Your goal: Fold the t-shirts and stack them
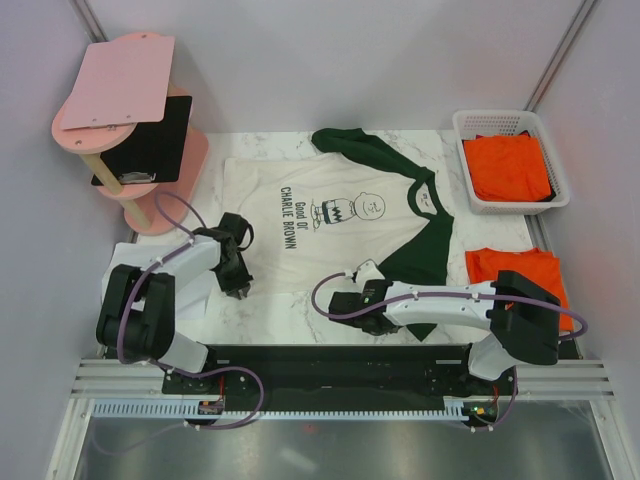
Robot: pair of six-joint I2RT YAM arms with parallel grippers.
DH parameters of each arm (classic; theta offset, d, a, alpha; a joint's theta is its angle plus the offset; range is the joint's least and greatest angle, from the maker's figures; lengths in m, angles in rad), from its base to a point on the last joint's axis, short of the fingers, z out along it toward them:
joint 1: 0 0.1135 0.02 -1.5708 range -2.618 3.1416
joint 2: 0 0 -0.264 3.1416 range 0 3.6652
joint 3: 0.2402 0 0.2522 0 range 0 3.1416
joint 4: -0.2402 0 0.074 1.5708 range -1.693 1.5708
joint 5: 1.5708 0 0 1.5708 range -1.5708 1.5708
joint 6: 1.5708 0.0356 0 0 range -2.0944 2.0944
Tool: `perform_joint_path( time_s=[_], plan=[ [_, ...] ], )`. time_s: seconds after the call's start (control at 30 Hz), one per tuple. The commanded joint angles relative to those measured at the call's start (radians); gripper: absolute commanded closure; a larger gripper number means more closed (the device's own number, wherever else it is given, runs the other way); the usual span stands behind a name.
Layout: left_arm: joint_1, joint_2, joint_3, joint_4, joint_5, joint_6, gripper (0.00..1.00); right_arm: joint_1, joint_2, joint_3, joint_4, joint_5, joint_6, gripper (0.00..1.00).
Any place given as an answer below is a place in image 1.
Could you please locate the white slotted cable duct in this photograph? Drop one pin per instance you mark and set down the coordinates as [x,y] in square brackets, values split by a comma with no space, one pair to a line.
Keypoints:
[447,410]

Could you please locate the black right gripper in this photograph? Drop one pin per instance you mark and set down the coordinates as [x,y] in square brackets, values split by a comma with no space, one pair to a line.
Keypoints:
[393,330]

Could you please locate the orange t-shirt in basket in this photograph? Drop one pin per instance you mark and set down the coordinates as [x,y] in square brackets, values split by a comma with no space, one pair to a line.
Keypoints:
[507,168]

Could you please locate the cream and green t-shirt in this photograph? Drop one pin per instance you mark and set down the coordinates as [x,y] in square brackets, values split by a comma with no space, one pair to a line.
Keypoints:
[358,200]

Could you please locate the white folded t-shirt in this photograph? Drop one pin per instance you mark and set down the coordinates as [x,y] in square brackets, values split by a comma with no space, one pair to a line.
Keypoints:
[191,299]

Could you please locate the black clipboard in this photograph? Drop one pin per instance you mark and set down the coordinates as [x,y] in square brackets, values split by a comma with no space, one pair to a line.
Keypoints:
[153,153]

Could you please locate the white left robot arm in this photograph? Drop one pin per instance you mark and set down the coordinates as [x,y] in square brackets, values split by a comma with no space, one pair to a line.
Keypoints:
[138,313]

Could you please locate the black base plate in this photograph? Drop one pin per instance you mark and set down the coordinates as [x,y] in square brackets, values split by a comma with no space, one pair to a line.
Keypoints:
[338,376]

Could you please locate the pink tiered shelf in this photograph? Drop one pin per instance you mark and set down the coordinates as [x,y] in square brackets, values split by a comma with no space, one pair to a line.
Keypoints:
[132,128]

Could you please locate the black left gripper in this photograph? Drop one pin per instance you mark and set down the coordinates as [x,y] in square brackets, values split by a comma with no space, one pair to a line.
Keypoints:
[239,283]

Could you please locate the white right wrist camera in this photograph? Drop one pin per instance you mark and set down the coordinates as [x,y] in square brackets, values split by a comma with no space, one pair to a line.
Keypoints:
[367,271]

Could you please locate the white plastic basket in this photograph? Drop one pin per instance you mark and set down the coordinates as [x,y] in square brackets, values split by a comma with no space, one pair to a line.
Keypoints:
[468,124]

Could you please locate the orange t-shirt on table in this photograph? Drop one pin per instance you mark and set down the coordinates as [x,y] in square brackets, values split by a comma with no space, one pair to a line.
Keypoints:
[542,268]

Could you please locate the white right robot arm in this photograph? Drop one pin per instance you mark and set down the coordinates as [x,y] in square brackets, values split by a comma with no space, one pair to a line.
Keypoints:
[521,319]

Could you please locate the pink clipboard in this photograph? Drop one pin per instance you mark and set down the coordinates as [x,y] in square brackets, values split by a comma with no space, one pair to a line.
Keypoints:
[121,82]

